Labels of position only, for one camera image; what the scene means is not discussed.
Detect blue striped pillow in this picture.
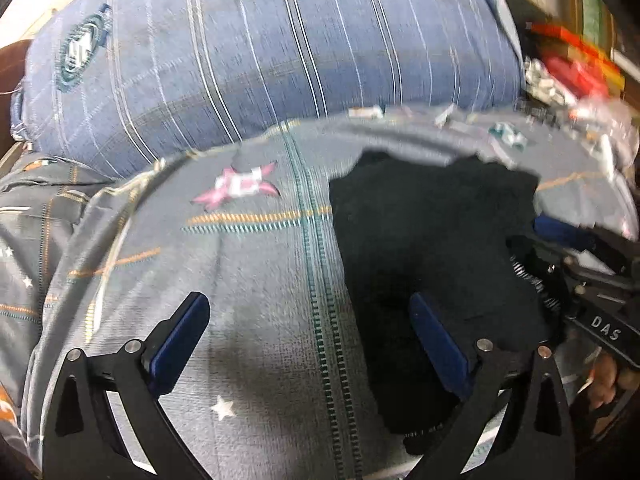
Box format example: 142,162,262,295
10,0,526,178

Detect person's right hand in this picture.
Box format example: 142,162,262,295
587,352,640,413

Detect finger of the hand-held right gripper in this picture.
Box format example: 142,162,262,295
532,215,640,286

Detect grey printed bed sheet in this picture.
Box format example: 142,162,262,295
0,105,640,480

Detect white silver wrapper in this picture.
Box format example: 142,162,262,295
522,57,576,106

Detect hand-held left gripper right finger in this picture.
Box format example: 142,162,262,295
409,294,573,480

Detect red packets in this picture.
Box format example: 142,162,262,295
530,22,626,98

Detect framed wall picture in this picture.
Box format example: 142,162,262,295
570,0,621,56

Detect black pants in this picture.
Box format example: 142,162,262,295
327,150,556,456

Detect brown headboard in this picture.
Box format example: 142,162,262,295
0,42,36,96

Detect clear plastic bag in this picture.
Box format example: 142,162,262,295
570,95,640,241

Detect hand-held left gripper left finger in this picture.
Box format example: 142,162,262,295
42,291,211,480

